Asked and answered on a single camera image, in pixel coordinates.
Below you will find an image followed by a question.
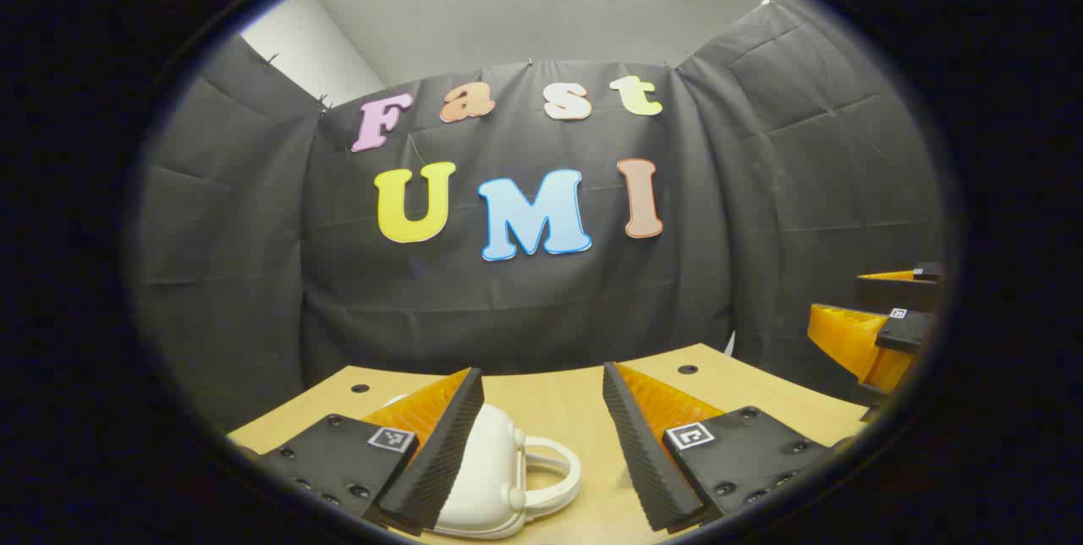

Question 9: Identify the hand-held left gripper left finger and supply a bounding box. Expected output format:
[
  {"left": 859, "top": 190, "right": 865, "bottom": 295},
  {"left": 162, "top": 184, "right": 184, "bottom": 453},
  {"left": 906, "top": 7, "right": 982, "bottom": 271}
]
[{"left": 254, "top": 367, "right": 486, "bottom": 536}]

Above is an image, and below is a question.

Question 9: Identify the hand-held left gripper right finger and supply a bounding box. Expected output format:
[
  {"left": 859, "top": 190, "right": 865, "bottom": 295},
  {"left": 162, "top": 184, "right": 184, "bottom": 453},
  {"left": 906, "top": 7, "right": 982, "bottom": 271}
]
[{"left": 602, "top": 361, "right": 855, "bottom": 533}]

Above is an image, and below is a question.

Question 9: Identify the white suitcase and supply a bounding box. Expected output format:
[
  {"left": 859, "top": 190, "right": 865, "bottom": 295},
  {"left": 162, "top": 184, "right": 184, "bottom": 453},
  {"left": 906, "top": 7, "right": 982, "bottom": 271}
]
[{"left": 385, "top": 395, "right": 583, "bottom": 540}]

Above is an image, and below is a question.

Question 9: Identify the black backdrop cloth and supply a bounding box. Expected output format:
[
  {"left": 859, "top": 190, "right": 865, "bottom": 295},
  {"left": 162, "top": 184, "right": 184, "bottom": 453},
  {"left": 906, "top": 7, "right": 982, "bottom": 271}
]
[{"left": 135, "top": 0, "right": 944, "bottom": 436}]

